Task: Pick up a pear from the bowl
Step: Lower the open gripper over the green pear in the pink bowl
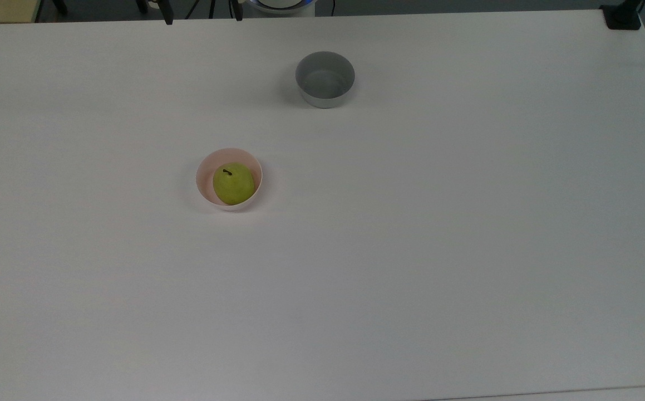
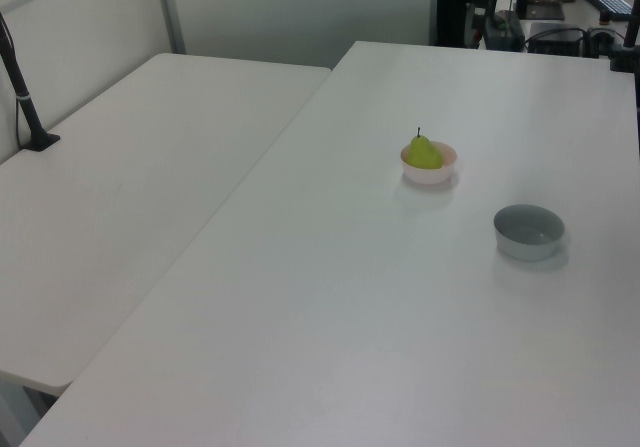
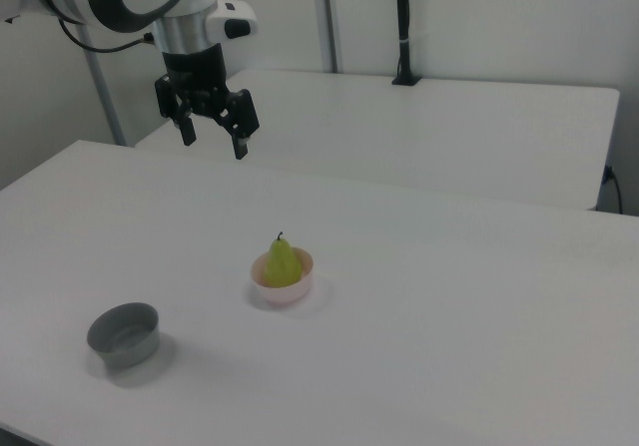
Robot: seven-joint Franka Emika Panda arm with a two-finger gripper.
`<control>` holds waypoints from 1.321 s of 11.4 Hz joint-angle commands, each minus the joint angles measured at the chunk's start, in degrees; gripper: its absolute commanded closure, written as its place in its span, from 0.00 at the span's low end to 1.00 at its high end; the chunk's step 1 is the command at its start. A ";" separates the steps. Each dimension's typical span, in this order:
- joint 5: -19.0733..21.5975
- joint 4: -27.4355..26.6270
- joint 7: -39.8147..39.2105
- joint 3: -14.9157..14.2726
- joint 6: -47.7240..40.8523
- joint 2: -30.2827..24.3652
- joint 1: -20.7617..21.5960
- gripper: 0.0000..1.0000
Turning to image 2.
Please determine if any green pear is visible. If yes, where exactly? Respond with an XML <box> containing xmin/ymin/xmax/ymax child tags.
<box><xmin>404</xmin><ymin>126</ymin><xmax>445</xmax><ymax>171</ymax></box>

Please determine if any pink plastic bowl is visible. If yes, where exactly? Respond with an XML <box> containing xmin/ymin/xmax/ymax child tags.
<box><xmin>399</xmin><ymin>139</ymin><xmax>459</xmax><ymax>186</ymax></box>

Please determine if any grey plastic bowl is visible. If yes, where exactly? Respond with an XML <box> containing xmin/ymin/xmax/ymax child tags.
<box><xmin>493</xmin><ymin>203</ymin><xmax>566</xmax><ymax>262</ymax></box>

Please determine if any black box with green part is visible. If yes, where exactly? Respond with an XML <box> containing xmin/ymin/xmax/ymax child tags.
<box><xmin>487</xmin><ymin>9</ymin><xmax>525</xmax><ymax>51</ymax></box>

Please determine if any black equipment case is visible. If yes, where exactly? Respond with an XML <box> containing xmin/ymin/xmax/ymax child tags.
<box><xmin>527</xmin><ymin>21</ymin><xmax>587</xmax><ymax>57</ymax></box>

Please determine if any white side table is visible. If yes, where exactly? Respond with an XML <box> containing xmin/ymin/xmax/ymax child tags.
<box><xmin>0</xmin><ymin>52</ymin><xmax>333</xmax><ymax>396</ymax></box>

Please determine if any black camera stand pole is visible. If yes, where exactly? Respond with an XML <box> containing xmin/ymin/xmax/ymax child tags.
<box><xmin>0</xmin><ymin>11</ymin><xmax>62</xmax><ymax>154</ymax></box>
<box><xmin>608</xmin><ymin>0</ymin><xmax>640</xmax><ymax>73</ymax></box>

